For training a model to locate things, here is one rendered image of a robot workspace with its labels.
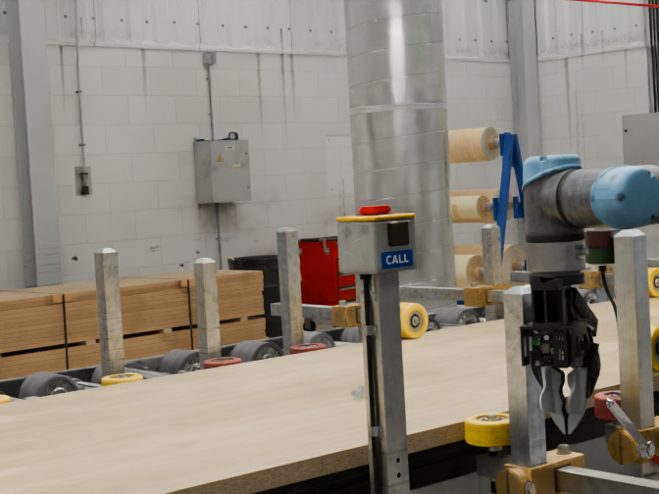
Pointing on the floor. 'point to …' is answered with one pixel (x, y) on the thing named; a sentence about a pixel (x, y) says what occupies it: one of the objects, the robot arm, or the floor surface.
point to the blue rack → (509, 148)
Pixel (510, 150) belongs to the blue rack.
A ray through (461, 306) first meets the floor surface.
